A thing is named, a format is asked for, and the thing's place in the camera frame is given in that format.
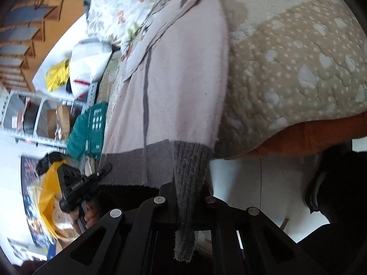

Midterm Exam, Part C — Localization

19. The pink sweater with grey cuffs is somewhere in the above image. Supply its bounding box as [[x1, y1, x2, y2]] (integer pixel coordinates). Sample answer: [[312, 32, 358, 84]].
[[98, 0, 230, 263]]

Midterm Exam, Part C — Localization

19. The orange bed sheet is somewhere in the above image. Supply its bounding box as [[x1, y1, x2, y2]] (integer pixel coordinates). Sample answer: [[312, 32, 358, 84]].
[[249, 113, 367, 159]]

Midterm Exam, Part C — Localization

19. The large yellow plastic bag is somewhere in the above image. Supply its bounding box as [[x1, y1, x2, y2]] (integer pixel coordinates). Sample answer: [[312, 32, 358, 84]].
[[38, 162, 69, 239]]

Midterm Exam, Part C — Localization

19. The dark printed poster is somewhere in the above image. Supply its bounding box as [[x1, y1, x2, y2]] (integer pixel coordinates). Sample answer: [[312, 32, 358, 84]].
[[20, 156, 58, 247]]

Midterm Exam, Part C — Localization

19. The person's dark clothing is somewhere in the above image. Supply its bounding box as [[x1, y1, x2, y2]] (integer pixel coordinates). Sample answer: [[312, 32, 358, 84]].
[[298, 144, 367, 275]]

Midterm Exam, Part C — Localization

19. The teal plastic basket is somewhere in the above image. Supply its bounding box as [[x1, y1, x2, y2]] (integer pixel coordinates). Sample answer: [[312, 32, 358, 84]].
[[85, 101, 110, 161]]

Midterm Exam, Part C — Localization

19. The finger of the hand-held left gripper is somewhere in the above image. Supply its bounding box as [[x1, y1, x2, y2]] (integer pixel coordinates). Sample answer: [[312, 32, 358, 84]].
[[86, 164, 113, 186]]

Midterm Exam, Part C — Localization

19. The beige dotted quilted blanket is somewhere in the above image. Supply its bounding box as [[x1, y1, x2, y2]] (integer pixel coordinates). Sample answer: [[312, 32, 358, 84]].
[[214, 0, 367, 160]]

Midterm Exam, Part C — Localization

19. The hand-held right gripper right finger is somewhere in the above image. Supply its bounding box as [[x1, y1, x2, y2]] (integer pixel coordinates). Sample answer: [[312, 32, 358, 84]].
[[194, 186, 328, 275]]

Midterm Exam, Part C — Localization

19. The white wire shelf rack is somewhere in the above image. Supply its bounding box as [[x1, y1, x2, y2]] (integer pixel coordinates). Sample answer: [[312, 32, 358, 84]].
[[0, 90, 87, 150]]

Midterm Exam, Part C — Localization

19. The wooden staircase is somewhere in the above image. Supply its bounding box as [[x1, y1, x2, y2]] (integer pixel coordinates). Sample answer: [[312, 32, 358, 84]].
[[0, 0, 96, 93]]

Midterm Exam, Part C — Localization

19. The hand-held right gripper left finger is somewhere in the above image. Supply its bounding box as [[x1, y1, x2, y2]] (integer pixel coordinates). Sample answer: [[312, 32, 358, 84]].
[[33, 181, 179, 275]]

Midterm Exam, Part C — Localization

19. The small yellow plastic bag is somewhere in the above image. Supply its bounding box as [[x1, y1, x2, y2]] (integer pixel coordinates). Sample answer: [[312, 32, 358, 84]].
[[46, 58, 71, 93]]

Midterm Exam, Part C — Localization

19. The white plastic bag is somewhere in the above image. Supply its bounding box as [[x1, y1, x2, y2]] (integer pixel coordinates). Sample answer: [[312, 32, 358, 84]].
[[69, 40, 113, 98]]

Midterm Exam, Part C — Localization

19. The white floral quilt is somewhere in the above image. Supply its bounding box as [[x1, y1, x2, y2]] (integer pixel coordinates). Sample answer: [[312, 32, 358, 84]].
[[85, 0, 213, 61]]

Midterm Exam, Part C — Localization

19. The person's left hand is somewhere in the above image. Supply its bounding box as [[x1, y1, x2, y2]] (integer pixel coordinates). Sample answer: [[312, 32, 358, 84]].
[[70, 199, 101, 230]]

